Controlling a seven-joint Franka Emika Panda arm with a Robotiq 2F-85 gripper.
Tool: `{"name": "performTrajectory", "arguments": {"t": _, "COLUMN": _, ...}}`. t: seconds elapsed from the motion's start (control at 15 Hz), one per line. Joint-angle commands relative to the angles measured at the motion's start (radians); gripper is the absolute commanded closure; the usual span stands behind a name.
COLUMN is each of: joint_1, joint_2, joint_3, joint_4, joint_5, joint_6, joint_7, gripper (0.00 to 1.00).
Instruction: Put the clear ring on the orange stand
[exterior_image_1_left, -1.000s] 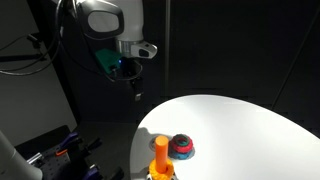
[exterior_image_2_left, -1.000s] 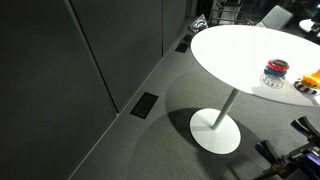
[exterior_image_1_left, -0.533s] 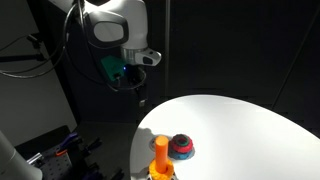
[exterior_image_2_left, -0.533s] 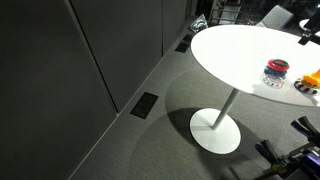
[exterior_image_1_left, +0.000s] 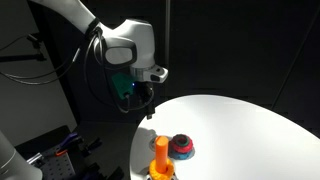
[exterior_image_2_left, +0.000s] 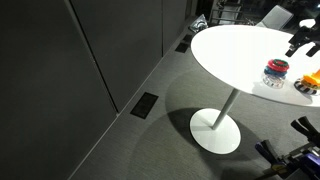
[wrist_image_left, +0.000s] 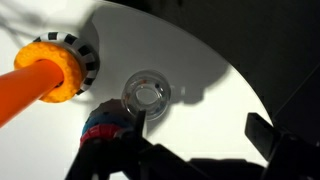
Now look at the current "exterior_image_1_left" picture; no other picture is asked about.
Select perforated metal breadboard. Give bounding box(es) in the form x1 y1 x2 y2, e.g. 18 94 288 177
32 146 101 180

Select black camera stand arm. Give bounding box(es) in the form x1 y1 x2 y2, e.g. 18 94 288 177
0 33 48 64

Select red toy ring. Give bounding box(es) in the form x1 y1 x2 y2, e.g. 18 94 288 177
170 133 195 155

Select clear plastic ring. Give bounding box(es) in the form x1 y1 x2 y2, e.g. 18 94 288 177
147 137 158 153

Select vertical metal pole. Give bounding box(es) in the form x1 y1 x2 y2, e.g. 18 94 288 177
164 0 172 98

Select blue toy ring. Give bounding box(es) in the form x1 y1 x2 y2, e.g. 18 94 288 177
168 147 195 161

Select small orange clamp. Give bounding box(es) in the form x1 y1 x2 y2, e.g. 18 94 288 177
54 148 69 157

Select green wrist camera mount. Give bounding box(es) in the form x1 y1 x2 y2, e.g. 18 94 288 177
111 72 138 101

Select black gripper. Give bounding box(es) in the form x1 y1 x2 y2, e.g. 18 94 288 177
134 79 157 121

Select teal toy ring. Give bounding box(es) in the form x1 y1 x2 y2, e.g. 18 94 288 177
174 134 191 148

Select orange peg stand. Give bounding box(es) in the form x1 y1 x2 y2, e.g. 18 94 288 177
148 135 176 180

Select silver metal rail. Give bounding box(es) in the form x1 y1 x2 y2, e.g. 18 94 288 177
25 152 45 165

